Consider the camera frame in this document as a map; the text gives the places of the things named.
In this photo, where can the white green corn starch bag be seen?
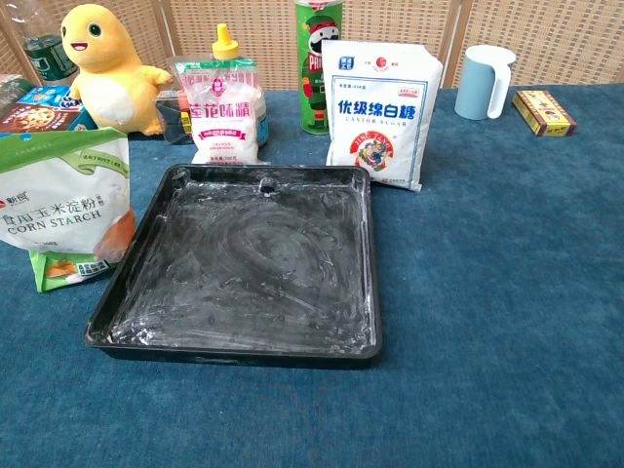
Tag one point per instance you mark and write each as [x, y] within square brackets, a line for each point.
[58, 195]

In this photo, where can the white castor sugar bag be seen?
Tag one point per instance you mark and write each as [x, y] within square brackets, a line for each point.
[375, 136]

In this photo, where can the pink white seasoning bag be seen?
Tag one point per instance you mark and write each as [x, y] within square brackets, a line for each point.
[224, 127]

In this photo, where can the black square baking tray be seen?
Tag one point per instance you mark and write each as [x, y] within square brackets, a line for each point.
[244, 268]

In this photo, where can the green chips can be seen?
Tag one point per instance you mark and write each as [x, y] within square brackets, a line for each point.
[312, 73]

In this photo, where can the dark transparent plastic container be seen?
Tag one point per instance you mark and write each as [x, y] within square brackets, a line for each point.
[170, 122]

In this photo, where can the blue tablecloth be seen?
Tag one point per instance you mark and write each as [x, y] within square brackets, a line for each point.
[487, 292]

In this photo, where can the yellow cap squeeze bottle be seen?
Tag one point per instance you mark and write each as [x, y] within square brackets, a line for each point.
[225, 46]

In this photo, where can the blue white measuring cup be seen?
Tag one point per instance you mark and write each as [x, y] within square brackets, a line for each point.
[475, 88]

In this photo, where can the yellow plush dinosaur toy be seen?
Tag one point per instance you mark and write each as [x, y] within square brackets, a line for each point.
[112, 73]

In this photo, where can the small yellow red box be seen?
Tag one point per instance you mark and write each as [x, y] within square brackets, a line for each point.
[543, 112]

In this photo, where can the brown blue cookie box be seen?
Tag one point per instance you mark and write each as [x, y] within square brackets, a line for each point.
[34, 119]

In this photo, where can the small blue snack box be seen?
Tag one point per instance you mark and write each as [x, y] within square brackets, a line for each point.
[44, 95]

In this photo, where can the clear bottle green label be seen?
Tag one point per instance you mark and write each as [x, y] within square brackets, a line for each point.
[46, 58]

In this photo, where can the woven rattan folding screen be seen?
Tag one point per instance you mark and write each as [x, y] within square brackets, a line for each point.
[560, 29]

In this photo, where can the dark grey packet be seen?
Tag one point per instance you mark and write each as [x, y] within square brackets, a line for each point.
[10, 95]

